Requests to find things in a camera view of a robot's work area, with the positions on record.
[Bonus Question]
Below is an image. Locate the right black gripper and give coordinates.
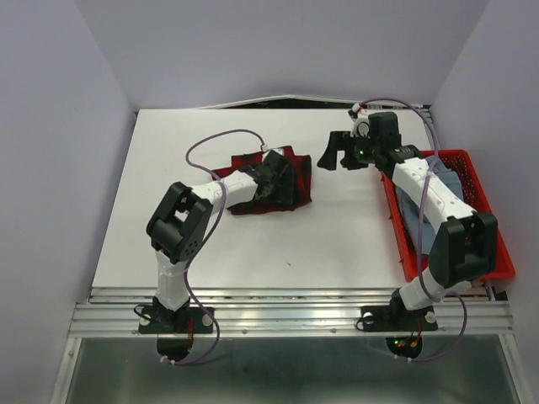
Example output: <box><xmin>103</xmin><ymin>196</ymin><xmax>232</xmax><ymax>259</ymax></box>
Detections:
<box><xmin>316</xmin><ymin>130</ymin><xmax>381</xmax><ymax>170</ymax></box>

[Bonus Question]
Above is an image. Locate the red navy plaid skirt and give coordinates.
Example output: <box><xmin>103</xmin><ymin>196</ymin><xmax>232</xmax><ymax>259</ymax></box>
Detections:
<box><xmin>213</xmin><ymin>146</ymin><xmax>312</xmax><ymax>215</ymax></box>

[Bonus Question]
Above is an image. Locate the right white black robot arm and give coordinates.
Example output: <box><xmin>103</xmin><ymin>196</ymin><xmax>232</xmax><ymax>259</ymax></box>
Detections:
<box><xmin>318</xmin><ymin>106</ymin><xmax>498</xmax><ymax>332</ymax></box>

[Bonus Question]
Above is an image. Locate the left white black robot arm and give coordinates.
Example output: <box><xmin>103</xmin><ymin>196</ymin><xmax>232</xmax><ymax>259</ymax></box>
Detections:
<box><xmin>137</xmin><ymin>146</ymin><xmax>311</xmax><ymax>332</ymax></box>

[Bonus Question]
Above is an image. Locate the light blue denim skirt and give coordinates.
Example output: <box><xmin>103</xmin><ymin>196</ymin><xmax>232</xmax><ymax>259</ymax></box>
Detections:
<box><xmin>395</xmin><ymin>157</ymin><xmax>467</xmax><ymax>258</ymax></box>

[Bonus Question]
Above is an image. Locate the dark red dotted skirt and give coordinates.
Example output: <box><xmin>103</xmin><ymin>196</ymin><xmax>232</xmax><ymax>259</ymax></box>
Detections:
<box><xmin>435</xmin><ymin>150</ymin><xmax>479</xmax><ymax>208</ymax></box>

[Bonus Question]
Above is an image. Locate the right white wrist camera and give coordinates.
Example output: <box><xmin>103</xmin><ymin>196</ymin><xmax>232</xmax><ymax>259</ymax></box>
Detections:
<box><xmin>350</xmin><ymin>109</ymin><xmax>370</xmax><ymax>137</ymax></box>

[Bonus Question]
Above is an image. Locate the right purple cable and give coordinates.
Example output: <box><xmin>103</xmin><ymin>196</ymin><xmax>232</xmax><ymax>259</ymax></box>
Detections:
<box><xmin>348</xmin><ymin>98</ymin><xmax>468</xmax><ymax>363</ymax></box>

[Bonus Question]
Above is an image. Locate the purple cable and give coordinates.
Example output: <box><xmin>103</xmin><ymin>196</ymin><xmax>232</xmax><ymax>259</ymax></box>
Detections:
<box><xmin>348</xmin><ymin>98</ymin><xmax>468</xmax><ymax>363</ymax></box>
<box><xmin>162</xmin><ymin>128</ymin><xmax>269</xmax><ymax>366</ymax></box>

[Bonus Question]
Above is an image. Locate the aluminium right side rail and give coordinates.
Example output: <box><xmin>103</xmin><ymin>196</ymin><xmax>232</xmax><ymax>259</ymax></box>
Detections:
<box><xmin>420</xmin><ymin>104</ymin><xmax>441</xmax><ymax>152</ymax></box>

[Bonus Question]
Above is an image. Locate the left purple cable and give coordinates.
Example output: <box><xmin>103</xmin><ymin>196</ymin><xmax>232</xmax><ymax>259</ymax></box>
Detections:
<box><xmin>162</xmin><ymin>128</ymin><xmax>269</xmax><ymax>366</ymax></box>

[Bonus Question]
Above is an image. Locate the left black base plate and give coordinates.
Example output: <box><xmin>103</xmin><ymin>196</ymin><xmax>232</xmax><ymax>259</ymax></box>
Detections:
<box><xmin>135</xmin><ymin>306</ymin><xmax>214</xmax><ymax>335</ymax></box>

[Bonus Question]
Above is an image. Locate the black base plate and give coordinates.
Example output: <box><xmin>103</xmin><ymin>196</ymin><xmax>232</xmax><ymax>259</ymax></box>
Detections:
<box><xmin>355</xmin><ymin>306</ymin><xmax>438</xmax><ymax>333</ymax></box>
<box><xmin>135</xmin><ymin>306</ymin><xmax>214</xmax><ymax>335</ymax></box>

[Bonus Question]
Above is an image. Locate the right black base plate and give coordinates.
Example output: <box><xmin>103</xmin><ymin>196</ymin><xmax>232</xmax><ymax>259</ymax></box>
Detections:
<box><xmin>355</xmin><ymin>306</ymin><xmax>438</xmax><ymax>333</ymax></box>

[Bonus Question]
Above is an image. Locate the aluminium front rail frame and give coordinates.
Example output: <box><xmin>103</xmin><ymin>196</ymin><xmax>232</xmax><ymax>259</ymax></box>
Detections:
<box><xmin>51</xmin><ymin>287</ymin><xmax>533</xmax><ymax>403</ymax></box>

